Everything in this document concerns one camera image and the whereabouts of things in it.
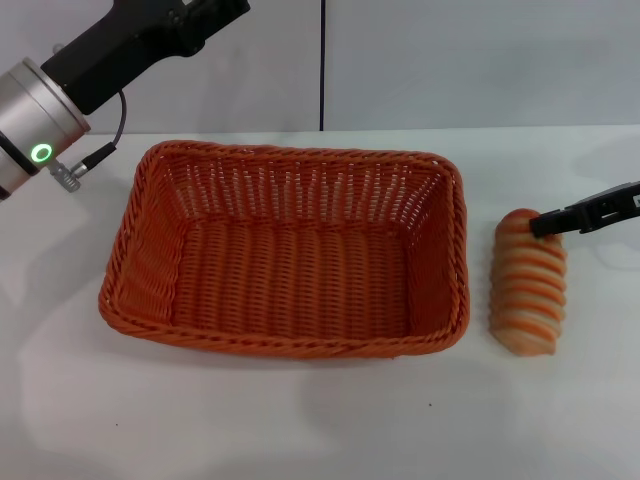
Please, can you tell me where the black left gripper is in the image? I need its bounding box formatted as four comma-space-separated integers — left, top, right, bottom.
40, 0, 251, 117

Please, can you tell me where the striped orange bread roll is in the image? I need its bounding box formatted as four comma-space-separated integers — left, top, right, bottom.
488, 208, 569, 358

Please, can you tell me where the orange woven rectangular basket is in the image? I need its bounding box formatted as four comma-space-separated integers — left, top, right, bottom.
97, 140, 471, 362

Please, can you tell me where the grey cable with metal plug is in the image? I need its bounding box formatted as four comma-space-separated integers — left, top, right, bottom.
48, 88, 127, 192

